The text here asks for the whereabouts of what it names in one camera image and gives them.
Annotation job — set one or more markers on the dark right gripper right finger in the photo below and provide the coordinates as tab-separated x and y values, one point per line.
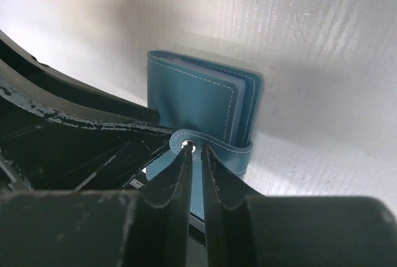
245	228

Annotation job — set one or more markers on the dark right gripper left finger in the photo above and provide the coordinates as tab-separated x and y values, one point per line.
144	227

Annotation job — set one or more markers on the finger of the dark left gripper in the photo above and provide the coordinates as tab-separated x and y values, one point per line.
48	143
69	88

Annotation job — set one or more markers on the blue leather card holder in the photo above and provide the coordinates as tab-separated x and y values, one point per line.
204	102

